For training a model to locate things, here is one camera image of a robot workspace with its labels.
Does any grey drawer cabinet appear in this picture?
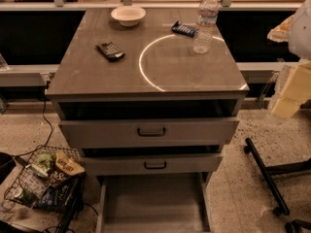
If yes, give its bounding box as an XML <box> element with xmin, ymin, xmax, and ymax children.
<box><xmin>45</xmin><ymin>7</ymin><xmax>250</xmax><ymax>233</ymax></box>

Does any bottom open grey drawer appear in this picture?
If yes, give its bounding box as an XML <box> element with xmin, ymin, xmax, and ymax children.
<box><xmin>95</xmin><ymin>173</ymin><xmax>212</xmax><ymax>233</ymax></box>

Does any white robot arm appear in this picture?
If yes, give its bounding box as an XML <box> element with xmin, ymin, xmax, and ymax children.
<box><xmin>267</xmin><ymin>0</ymin><xmax>311</xmax><ymax>120</ymax></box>

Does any top grey drawer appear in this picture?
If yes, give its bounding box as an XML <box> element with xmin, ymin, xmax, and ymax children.
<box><xmin>59</xmin><ymin>116</ymin><xmax>239</xmax><ymax>149</ymax></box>

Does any middle grey drawer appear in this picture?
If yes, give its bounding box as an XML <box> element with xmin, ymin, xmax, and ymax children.
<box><xmin>81</xmin><ymin>153</ymin><xmax>223</xmax><ymax>176</ymax></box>

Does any black power cable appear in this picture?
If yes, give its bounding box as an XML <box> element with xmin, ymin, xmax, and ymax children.
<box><xmin>0</xmin><ymin>78</ymin><xmax>54</xmax><ymax>170</ymax></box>

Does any blue rxbar snack bar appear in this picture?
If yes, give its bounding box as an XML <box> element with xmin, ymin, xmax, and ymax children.
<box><xmin>171</xmin><ymin>21</ymin><xmax>195</xmax><ymax>37</ymax></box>

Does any black rxbar chocolate bar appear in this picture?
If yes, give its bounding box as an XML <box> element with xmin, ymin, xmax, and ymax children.
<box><xmin>96</xmin><ymin>42</ymin><xmax>124</xmax><ymax>62</ymax></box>

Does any yellow chip bag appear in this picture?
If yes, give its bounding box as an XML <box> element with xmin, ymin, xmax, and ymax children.
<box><xmin>55</xmin><ymin>150</ymin><xmax>85</xmax><ymax>176</ymax></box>

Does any green snack packet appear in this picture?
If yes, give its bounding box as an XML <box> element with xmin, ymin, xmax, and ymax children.
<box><xmin>36</xmin><ymin>152</ymin><xmax>55</xmax><ymax>173</ymax></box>

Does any clear plastic water bottle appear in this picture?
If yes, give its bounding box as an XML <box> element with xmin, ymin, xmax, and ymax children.
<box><xmin>193</xmin><ymin>0</ymin><xmax>219</xmax><ymax>53</ymax></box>

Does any black wire basket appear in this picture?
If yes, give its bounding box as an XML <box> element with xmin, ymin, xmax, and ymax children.
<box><xmin>4</xmin><ymin>147</ymin><xmax>85</xmax><ymax>233</ymax></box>

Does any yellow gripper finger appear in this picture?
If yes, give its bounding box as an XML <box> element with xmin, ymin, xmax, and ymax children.
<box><xmin>267</xmin><ymin>16</ymin><xmax>294</xmax><ymax>43</ymax></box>
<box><xmin>270</xmin><ymin>61</ymin><xmax>311</xmax><ymax>119</ymax></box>

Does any white ceramic bowl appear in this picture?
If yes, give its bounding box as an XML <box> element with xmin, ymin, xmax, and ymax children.
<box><xmin>111</xmin><ymin>6</ymin><xmax>146</xmax><ymax>27</ymax></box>

